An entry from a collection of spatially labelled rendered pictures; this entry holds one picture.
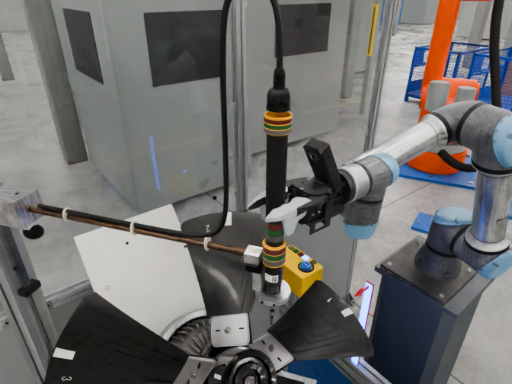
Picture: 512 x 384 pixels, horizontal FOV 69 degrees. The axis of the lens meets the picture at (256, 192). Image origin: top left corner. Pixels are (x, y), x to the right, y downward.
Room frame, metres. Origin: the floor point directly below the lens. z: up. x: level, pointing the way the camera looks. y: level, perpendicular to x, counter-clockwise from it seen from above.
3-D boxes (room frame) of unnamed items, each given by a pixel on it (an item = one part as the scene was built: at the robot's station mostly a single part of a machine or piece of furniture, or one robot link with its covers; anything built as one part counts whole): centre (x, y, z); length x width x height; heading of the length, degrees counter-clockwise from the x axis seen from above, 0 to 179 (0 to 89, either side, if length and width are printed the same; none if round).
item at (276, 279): (0.55, -0.03, 1.56); 0.04 x 0.04 x 0.46
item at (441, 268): (1.04, -0.65, 1.07); 0.15 x 0.15 x 0.10
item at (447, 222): (1.03, -0.65, 1.19); 0.13 x 0.12 x 0.14; 22
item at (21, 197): (0.74, 0.56, 1.45); 0.10 x 0.07 x 0.09; 72
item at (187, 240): (0.64, 0.26, 1.45); 0.54 x 0.01 x 0.01; 72
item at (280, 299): (0.55, -0.02, 1.41); 0.09 x 0.07 x 0.10; 72
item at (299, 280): (1.01, -0.14, 1.02); 0.16 x 0.10 x 0.11; 37
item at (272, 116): (0.55, -0.03, 1.71); 0.04 x 0.04 x 0.03
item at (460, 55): (7.05, -3.55, 0.49); 1.27 x 0.88 x 0.98; 127
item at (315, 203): (0.56, -0.09, 1.56); 0.09 x 0.05 x 0.02; 138
